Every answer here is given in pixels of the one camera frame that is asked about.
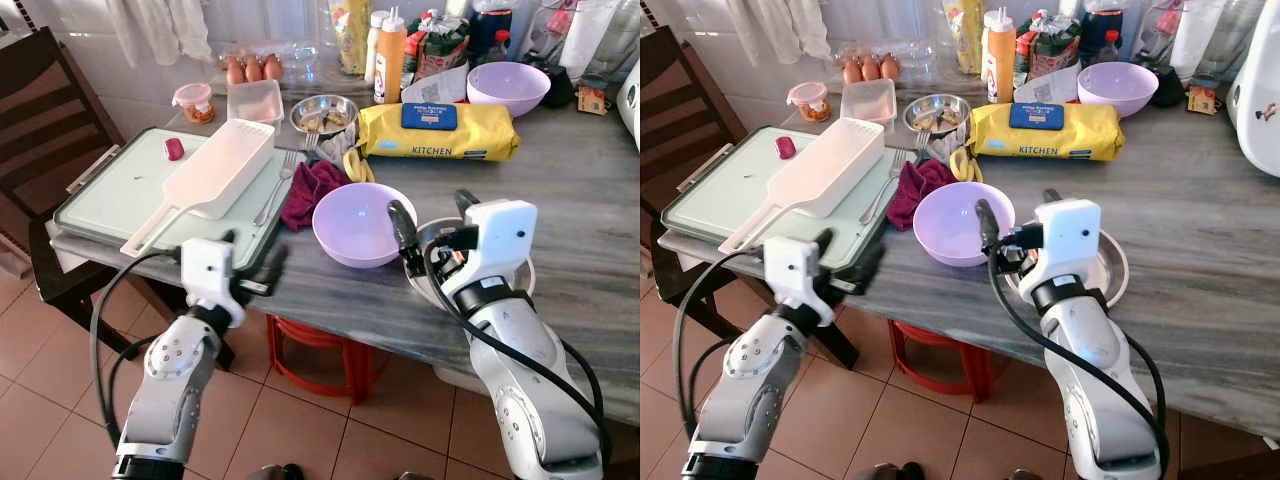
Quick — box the purple plastic bowl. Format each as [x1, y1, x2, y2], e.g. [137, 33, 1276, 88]
[466, 61, 553, 118]
[1076, 61, 1161, 119]
[912, 181, 1017, 268]
[312, 183, 419, 270]

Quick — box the yellow kitchen wipes pack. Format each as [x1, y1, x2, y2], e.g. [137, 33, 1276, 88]
[966, 101, 1126, 164]
[356, 101, 522, 164]

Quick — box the yellow banana peel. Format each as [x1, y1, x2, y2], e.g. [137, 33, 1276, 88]
[342, 147, 377, 185]
[949, 145, 987, 184]

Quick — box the steel fork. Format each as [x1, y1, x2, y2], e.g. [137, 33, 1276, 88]
[859, 147, 907, 227]
[254, 149, 302, 228]

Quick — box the maroon cloth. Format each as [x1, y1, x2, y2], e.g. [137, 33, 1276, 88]
[885, 157, 957, 232]
[279, 159, 352, 234]

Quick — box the red plastic stool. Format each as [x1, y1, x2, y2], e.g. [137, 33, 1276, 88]
[264, 314, 393, 407]
[887, 317, 1013, 405]

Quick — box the white paper envelope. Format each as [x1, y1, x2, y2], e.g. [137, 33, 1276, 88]
[399, 61, 472, 105]
[1011, 61, 1084, 105]

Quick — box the pale green tray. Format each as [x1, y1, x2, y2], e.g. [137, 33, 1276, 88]
[659, 124, 907, 274]
[52, 126, 303, 275]

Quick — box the steel bowl with food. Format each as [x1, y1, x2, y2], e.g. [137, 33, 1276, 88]
[289, 94, 361, 139]
[902, 93, 973, 138]

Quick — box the clear plastic food box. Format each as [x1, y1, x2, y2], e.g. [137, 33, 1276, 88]
[226, 78, 286, 127]
[840, 77, 899, 126]

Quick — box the small cup with pink lid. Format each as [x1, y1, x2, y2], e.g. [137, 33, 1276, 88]
[171, 81, 217, 125]
[785, 81, 832, 124]

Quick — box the black pouch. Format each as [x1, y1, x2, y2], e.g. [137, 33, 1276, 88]
[1144, 60, 1187, 110]
[520, 58, 577, 110]

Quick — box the orange sauce bottle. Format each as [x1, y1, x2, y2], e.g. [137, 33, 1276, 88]
[373, 7, 409, 106]
[984, 7, 1018, 105]

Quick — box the green snack bag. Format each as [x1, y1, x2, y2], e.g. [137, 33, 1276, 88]
[404, 11, 472, 82]
[1014, 11, 1084, 82]

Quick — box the dark bottle with blue label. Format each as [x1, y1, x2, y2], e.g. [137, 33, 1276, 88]
[469, 0, 515, 67]
[1079, 0, 1127, 67]

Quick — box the yellow food packet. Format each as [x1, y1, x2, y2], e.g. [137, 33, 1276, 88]
[329, 0, 372, 77]
[941, 0, 987, 77]

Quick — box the white kitchen appliance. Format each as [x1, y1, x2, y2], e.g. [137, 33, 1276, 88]
[616, 58, 641, 153]
[1227, 8, 1280, 180]

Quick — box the clear plastic bag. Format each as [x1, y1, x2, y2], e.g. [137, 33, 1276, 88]
[540, 0, 641, 83]
[1150, 0, 1273, 83]

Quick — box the white hanging cloth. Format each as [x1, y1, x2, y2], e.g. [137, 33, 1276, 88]
[104, 0, 214, 67]
[724, 0, 832, 67]

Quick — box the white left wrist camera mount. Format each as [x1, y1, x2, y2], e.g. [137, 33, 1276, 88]
[789, 236, 837, 327]
[179, 237, 247, 328]

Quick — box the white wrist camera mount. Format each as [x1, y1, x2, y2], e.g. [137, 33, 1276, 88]
[1030, 198, 1104, 293]
[789, 236, 837, 327]
[440, 199, 540, 311]
[179, 237, 247, 328]

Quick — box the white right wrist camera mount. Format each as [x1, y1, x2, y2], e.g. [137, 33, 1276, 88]
[1030, 198, 1104, 293]
[440, 199, 540, 311]

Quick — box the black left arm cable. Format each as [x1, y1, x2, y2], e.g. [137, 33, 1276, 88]
[89, 248, 187, 447]
[672, 246, 797, 437]

